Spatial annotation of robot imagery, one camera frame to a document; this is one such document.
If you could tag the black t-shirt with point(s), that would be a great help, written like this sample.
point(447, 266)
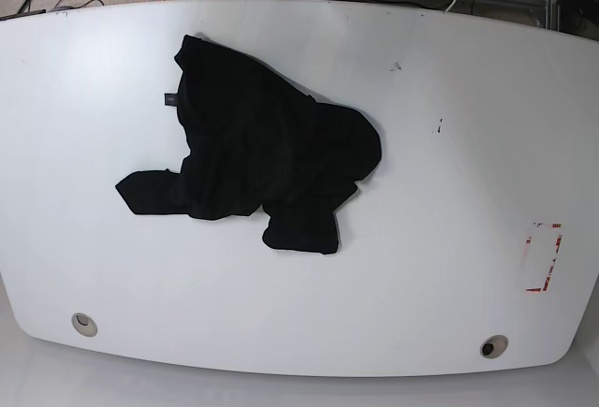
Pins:
point(256, 142)

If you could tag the red tape rectangle marking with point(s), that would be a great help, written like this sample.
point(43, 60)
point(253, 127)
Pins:
point(540, 255)

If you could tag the right table cable grommet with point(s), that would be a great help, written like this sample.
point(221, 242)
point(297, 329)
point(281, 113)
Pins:
point(494, 346)

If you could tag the table cable grommet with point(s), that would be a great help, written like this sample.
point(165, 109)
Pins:
point(494, 346)
point(84, 325)

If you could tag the left table cable grommet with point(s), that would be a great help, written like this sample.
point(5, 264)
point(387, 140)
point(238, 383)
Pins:
point(84, 325)

